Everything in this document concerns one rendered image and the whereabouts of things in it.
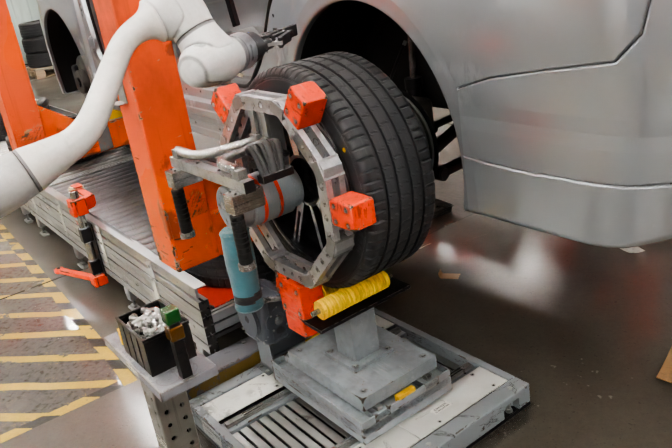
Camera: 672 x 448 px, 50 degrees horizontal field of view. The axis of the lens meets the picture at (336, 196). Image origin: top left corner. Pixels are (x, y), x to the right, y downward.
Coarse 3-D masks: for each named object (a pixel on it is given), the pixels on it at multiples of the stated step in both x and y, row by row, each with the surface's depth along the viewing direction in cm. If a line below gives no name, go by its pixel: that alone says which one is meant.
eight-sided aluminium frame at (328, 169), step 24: (240, 96) 199; (264, 96) 197; (240, 120) 207; (288, 120) 183; (312, 144) 181; (312, 168) 181; (336, 168) 180; (336, 192) 184; (264, 240) 220; (336, 240) 184; (288, 264) 211; (312, 264) 208; (336, 264) 195; (312, 288) 202
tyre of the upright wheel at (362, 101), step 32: (288, 64) 199; (320, 64) 196; (352, 64) 196; (352, 96) 185; (384, 96) 189; (352, 128) 181; (384, 128) 184; (416, 128) 190; (352, 160) 181; (384, 160) 183; (416, 160) 188; (384, 192) 184; (416, 192) 189; (384, 224) 186; (416, 224) 194; (352, 256) 196; (384, 256) 194
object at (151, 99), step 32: (96, 0) 220; (128, 0) 214; (128, 64) 217; (160, 64) 223; (128, 96) 225; (160, 96) 225; (128, 128) 234; (160, 128) 227; (160, 160) 229; (160, 192) 231; (192, 192) 238; (160, 224) 240; (192, 224) 240; (160, 256) 251; (192, 256) 242
